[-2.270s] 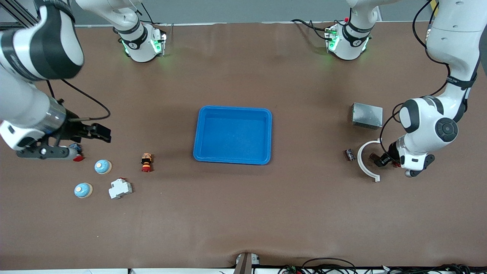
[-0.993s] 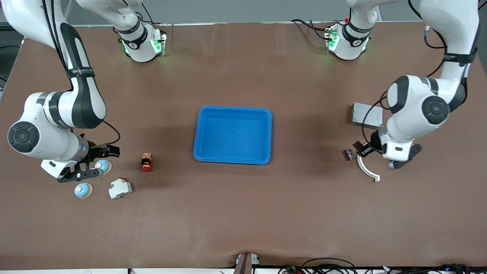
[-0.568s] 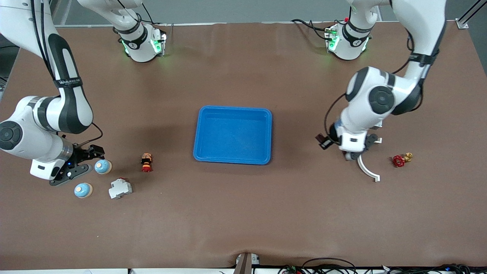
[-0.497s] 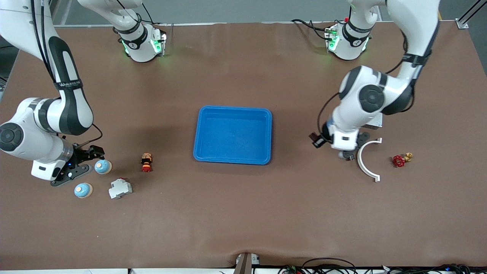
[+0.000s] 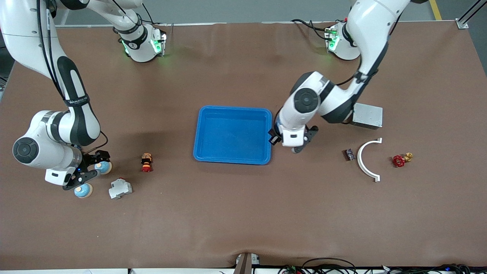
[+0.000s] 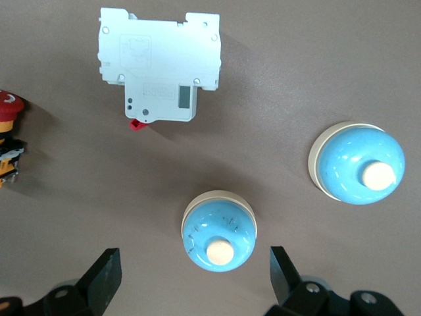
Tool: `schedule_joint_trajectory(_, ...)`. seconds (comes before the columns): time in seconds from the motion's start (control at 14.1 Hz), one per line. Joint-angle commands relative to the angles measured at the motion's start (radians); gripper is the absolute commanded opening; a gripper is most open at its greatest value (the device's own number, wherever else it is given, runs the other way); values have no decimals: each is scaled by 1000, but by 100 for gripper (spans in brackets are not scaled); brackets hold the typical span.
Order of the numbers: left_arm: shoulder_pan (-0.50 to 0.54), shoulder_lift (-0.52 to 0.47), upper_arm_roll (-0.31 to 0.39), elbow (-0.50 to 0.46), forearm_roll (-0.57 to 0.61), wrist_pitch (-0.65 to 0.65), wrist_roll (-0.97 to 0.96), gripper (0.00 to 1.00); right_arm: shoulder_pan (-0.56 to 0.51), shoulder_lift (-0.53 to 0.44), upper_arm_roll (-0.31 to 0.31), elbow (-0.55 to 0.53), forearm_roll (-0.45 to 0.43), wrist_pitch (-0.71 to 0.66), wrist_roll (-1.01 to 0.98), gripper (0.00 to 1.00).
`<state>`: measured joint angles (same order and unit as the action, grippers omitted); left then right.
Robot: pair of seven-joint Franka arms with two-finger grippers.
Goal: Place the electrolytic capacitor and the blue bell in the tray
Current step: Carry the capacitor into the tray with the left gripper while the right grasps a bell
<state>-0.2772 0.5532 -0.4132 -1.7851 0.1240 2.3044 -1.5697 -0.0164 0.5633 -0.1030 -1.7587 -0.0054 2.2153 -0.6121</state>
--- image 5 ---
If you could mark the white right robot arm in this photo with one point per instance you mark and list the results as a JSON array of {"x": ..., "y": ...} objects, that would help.
[{"x": 26, "y": 38}]

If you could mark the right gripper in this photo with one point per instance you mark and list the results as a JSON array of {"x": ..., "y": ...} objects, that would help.
[{"x": 92, "y": 158}]

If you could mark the white curved plastic bracket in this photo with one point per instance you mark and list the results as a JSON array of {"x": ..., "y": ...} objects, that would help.
[{"x": 359, "y": 158}]

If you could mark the blue plastic tray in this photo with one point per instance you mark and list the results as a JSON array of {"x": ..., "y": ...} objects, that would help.
[{"x": 232, "y": 135}]

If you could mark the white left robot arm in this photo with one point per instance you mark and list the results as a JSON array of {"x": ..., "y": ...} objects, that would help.
[{"x": 365, "y": 23}]

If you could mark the aluminium profile frame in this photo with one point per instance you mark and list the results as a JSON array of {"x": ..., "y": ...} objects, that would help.
[{"x": 462, "y": 23}]

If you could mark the small green circuit board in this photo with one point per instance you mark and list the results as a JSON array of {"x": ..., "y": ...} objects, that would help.
[{"x": 291, "y": 269}]

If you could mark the metal table edge clamp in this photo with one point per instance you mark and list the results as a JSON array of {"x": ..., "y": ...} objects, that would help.
[{"x": 245, "y": 264}]

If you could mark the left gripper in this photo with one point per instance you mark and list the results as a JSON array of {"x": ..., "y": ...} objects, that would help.
[{"x": 273, "y": 138}]

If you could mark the blue desk bell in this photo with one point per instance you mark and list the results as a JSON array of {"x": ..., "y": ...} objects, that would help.
[
  {"x": 104, "y": 168},
  {"x": 83, "y": 191}
]

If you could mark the black electrolytic capacitor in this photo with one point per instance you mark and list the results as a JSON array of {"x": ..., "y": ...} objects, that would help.
[{"x": 350, "y": 154}]

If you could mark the orange emergency stop button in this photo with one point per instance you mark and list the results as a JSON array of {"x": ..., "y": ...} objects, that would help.
[{"x": 146, "y": 161}]

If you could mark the white circuit breaker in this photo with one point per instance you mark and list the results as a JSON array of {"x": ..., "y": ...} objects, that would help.
[{"x": 120, "y": 189}]

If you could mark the silver metal box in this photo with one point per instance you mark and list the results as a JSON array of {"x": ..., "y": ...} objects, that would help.
[{"x": 369, "y": 116}]

